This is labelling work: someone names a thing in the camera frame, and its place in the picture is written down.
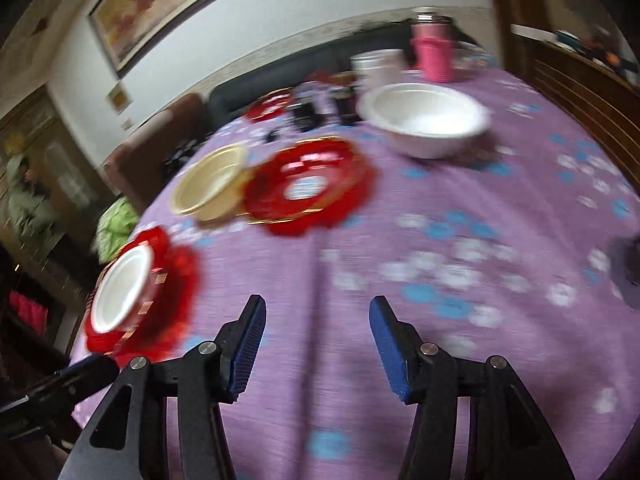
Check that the green bag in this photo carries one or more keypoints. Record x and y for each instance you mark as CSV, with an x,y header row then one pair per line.
x,y
117,227

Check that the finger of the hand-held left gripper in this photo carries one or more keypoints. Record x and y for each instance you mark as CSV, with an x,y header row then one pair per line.
x,y
80,372

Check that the brown armchair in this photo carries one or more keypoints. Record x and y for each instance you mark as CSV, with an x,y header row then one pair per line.
x,y
150,145

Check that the wooden chair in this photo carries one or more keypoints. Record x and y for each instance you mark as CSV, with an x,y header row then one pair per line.
x,y
580,90

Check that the white plastic jar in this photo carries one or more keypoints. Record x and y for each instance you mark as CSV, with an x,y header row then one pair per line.
x,y
377,66

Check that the pink sleeved bottle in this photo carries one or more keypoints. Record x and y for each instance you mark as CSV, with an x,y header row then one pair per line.
x,y
432,55

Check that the large white bowl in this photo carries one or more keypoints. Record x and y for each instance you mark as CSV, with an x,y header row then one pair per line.
x,y
425,115

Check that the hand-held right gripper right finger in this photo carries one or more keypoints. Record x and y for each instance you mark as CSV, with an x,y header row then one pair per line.
x,y
387,355

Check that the black leather sofa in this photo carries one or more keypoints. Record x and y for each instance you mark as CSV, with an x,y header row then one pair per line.
x,y
280,72

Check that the small white bowl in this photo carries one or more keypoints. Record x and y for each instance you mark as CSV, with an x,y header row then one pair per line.
x,y
122,285

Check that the framed painting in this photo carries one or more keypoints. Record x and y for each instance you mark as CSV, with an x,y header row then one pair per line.
x,y
165,5

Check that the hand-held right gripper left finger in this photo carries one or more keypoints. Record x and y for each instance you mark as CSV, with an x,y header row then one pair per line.
x,y
246,355

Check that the red plate with gold rim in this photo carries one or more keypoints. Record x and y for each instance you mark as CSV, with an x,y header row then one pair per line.
x,y
267,105
175,285
325,180

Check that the wooden cabinet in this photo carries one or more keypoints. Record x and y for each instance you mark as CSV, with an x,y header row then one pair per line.
x,y
55,160

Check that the purple floral tablecloth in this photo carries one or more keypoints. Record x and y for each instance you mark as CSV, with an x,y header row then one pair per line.
x,y
350,260

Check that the cream bowl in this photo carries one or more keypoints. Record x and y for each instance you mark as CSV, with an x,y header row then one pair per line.
x,y
210,185

